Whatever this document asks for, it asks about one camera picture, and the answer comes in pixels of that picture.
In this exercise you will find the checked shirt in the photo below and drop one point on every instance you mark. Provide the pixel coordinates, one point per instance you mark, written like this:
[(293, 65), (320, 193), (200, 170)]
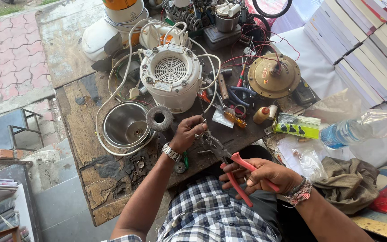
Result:
[(210, 215)]

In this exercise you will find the white and orange appliance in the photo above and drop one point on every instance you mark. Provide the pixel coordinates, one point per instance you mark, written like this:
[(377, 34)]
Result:
[(161, 35)]

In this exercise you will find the white sheet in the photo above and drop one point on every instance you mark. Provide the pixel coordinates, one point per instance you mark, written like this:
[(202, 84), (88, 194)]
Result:
[(309, 64)]

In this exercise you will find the grey metal box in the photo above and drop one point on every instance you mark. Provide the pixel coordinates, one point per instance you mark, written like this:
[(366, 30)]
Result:
[(222, 37)]

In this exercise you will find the small clear packet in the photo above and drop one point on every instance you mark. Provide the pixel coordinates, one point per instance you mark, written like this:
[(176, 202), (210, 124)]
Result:
[(222, 118)]

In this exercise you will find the white mixer body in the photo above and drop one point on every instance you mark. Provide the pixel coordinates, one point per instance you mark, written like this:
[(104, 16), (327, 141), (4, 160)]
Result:
[(113, 30)]

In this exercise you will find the metal bench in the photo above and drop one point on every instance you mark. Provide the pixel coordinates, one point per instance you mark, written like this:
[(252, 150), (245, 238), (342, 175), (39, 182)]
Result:
[(10, 131)]

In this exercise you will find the olive cloth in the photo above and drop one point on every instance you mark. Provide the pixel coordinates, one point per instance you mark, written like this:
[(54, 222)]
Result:
[(348, 183)]

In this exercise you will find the green printed packet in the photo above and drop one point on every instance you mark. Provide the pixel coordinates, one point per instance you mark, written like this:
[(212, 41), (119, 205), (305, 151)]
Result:
[(296, 126)]

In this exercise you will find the white mixer grinder base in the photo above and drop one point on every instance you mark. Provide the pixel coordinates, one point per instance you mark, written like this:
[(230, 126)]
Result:
[(170, 75)]

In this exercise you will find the small brown oil bottle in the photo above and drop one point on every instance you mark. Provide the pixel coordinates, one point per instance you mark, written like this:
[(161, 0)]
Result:
[(261, 115)]

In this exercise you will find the silver wristwatch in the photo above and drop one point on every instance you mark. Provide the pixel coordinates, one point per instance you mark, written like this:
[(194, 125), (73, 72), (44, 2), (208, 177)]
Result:
[(171, 152)]

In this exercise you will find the round metal washer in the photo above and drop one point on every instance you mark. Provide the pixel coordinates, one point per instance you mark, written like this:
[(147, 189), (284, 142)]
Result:
[(179, 167)]

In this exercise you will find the steel mixer jar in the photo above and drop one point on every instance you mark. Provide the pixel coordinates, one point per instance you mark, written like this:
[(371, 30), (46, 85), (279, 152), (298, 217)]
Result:
[(126, 125)]

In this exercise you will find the clear plastic bag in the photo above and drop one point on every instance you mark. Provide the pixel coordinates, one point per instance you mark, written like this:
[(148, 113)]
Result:
[(309, 163)]

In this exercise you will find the heap of motor parts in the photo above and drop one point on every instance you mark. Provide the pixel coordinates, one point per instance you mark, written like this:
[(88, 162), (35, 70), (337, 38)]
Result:
[(190, 16)]

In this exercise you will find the stacks of books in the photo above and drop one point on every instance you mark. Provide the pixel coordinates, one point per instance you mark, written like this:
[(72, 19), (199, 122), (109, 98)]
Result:
[(361, 43)]

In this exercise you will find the person's left hand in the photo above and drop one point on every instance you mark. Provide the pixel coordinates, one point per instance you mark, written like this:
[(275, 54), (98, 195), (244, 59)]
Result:
[(185, 134)]

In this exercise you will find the person's right hand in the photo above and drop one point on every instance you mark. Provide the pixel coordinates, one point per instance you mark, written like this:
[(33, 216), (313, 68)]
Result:
[(270, 174)]

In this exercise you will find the small tape roll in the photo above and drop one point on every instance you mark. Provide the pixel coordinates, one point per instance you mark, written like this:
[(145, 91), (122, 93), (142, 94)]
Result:
[(239, 111)]

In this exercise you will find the clear plastic water bottle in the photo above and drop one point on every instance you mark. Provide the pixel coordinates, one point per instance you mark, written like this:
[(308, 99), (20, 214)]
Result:
[(358, 127)]

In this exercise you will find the black handheld device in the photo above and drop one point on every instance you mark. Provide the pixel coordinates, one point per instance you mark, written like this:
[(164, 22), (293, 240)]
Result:
[(302, 92)]

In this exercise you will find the small metal clip part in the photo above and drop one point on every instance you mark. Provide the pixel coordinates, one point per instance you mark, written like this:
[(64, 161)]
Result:
[(200, 135)]

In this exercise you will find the brass fan motor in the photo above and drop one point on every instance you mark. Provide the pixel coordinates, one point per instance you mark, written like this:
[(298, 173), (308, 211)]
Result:
[(274, 75)]

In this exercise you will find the steel cup with white parts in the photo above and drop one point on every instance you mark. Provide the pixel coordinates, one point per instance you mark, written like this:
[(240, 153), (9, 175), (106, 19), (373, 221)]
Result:
[(227, 18)]

